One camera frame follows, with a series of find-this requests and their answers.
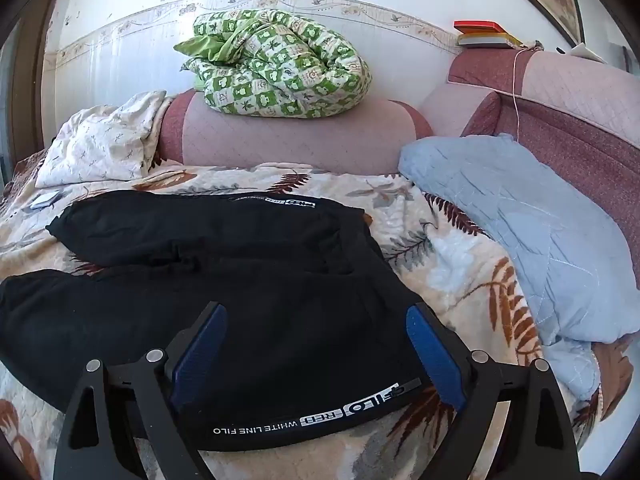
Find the light blue quilt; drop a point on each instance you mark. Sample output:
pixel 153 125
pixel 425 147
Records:
pixel 540 240

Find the red pink padded headboard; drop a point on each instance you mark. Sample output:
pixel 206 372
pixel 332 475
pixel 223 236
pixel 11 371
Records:
pixel 575 120

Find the black pants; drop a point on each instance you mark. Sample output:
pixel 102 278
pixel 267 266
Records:
pixel 225 290

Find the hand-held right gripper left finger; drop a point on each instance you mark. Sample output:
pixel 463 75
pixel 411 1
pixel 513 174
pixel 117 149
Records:
pixel 197 347

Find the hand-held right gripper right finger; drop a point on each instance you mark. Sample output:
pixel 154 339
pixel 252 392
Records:
pixel 434 355

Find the red book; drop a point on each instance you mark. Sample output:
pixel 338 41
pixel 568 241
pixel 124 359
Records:
pixel 477 27

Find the white floral pillow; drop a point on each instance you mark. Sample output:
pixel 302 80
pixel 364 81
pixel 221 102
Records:
pixel 100 142

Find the leaf printed blanket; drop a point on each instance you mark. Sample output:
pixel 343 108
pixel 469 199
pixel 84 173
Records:
pixel 450 265

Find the brown wooden door frame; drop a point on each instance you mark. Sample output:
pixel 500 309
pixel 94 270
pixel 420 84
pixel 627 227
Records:
pixel 35 60

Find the green patterned quilt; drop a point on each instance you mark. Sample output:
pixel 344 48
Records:
pixel 280 65

